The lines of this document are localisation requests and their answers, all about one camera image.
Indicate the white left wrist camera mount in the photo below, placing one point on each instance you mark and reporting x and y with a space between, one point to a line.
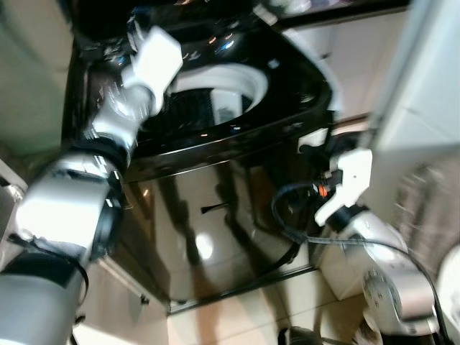
155 61

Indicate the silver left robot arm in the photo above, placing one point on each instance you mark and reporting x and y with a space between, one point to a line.
65 208

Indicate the black robot foot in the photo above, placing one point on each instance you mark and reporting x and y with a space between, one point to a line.
298 336

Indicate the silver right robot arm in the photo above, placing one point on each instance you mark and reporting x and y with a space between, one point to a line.
388 280

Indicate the brown towel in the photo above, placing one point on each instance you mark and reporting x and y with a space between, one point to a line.
431 215

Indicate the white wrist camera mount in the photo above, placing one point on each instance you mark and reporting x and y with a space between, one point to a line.
155 61
352 180

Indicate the white-rimmed washer drum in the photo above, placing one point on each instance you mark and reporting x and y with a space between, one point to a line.
241 80

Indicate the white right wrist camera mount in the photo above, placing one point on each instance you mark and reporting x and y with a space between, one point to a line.
352 180

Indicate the black top-loading washing machine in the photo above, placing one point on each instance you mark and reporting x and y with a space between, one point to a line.
215 215

